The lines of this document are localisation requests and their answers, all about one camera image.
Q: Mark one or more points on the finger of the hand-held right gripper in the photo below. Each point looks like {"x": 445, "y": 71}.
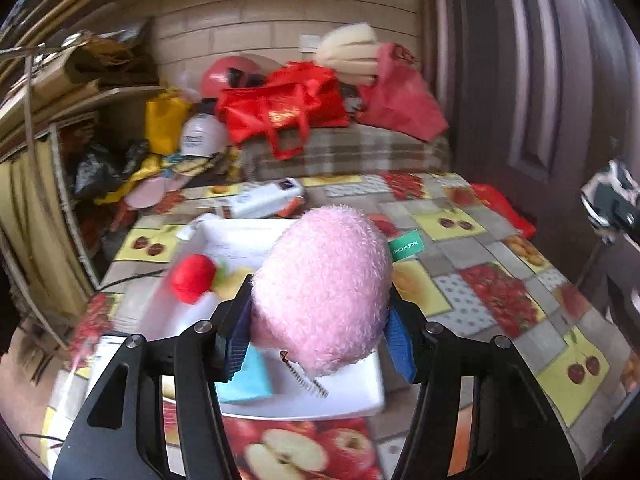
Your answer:
{"x": 627, "y": 215}

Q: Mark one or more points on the wall switch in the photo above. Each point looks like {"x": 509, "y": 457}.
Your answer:
{"x": 309, "y": 43}

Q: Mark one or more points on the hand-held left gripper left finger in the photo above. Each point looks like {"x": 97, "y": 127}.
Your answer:
{"x": 234, "y": 347}

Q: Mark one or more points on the black plastic bag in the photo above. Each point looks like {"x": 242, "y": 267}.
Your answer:
{"x": 95, "y": 170}

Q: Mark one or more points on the yellow bag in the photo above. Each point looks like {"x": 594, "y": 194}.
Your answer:
{"x": 165, "y": 120}

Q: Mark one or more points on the curved metal rack tube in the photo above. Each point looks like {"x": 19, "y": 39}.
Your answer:
{"x": 27, "y": 90}

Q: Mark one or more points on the pink round pad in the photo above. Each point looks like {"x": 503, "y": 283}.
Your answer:
{"x": 147, "y": 194}

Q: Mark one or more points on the pink plush toy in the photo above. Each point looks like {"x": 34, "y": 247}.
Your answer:
{"x": 320, "y": 290}

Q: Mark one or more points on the red yarn ball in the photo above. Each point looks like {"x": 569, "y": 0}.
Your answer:
{"x": 192, "y": 277}

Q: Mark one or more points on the red plastic bag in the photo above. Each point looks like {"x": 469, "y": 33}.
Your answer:
{"x": 500, "y": 205}

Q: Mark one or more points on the white shallow tray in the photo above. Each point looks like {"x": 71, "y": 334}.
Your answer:
{"x": 350, "y": 387}

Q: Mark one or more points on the red helmet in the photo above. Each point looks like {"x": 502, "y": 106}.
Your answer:
{"x": 220, "y": 77}

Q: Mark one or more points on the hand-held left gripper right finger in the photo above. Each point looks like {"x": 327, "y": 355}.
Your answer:
{"x": 400, "y": 347}

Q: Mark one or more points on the plaid blanket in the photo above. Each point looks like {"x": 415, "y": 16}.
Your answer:
{"x": 360, "y": 152}

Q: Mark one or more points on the yellow sponge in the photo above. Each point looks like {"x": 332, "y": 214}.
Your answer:
{"x": 230, "y": 285}

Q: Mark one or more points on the red tote bag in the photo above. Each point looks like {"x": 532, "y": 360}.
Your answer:
{"x": 280, "y": 100}

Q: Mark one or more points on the white helmet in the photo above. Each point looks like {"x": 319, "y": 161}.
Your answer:
{"x": 200, "y": 135}

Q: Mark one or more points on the red non-woven bag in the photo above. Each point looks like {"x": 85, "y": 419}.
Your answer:
{"x": 400, "y": 95}

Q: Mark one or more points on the cream foam pile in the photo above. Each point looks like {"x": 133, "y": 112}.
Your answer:
{"x": 347, "y": 47}

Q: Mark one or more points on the light blue sponge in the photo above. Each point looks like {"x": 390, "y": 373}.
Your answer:
{"x": 250, "y": 377}

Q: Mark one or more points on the smartphone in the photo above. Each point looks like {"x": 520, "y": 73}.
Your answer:
{"x": 105, "y": 355}

